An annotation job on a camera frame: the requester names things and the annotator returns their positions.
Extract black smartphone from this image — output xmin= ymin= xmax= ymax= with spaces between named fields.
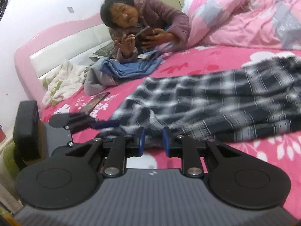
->
xmin=79 ymin=92 xmax=110 ymax=115

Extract blue denim garment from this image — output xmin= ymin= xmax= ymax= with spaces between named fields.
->
xmin=100 ymin=56 xmax=163 ymax=79

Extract grey fleece garment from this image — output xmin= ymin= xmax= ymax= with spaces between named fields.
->
xmin=83 ymin=60 xmax=123 ymax=97

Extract person's left hand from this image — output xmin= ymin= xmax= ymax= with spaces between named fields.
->
xmin=14 ymin=120 xmax=49 ymax=171

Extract pink grey duvet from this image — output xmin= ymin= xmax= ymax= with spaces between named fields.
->
xmin=182 ymin=0 xmax=301 ymax=51

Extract green soft object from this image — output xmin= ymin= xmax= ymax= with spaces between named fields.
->
xmin=0 ymin=144 xmax=20 ymax=189

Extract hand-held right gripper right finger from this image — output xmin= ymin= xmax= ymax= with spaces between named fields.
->
xmin=163 ymin=126 xmax=242 ymax=178

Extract cream fleece blanket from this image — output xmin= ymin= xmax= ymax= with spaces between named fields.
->
xmin=42 ymin=59 xmax=88 ymax=106

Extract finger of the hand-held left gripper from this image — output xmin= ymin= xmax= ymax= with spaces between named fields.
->
xmin=66 ymin=112 xmax=121 ymax=133

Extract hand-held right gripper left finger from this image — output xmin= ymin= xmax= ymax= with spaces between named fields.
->
xmin=66 ymin=126 xmax=145 ymax=178

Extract black white plaid pants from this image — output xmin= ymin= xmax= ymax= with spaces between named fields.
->
xmin=110 ymin=56 xmax=301 ymax=143

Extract pink floral blanket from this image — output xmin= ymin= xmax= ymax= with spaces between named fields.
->
xmin=40 ymin=41 xmax=301 ymax=219

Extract pink white headboard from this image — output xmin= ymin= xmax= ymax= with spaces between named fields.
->
xmin=14 ymin=13 xmax=113 ymax=110

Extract green patterned pillow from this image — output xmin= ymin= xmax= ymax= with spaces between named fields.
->
xmin=89 ymin=41 xmax=116 ymax=59

